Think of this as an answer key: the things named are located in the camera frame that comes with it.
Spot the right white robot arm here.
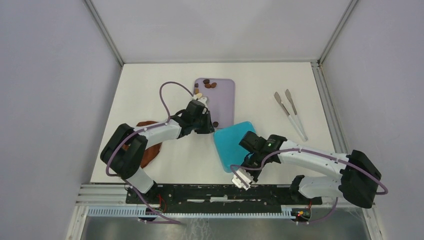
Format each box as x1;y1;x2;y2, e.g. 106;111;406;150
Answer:
230;131;388;209

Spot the teal box lid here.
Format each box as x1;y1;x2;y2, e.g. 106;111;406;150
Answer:
213;121;256;173

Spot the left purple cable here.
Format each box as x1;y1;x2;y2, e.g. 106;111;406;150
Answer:
105;81;195;177

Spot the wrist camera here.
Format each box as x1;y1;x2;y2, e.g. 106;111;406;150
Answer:
231;168;255;190
192;93;209;107

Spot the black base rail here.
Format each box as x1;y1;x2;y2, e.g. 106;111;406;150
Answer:
125;184;323;214

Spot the purple chocolate tray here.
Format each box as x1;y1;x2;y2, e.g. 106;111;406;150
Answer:
193;78;235;129

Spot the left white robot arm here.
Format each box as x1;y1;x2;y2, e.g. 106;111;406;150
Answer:
100;99;215;204

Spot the brown cloth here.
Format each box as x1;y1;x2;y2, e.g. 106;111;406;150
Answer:
136;120;162;169

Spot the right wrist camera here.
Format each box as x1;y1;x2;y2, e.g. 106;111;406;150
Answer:
231;168;255;190

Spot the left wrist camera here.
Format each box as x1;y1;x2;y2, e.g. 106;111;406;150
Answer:
192;93;209;107

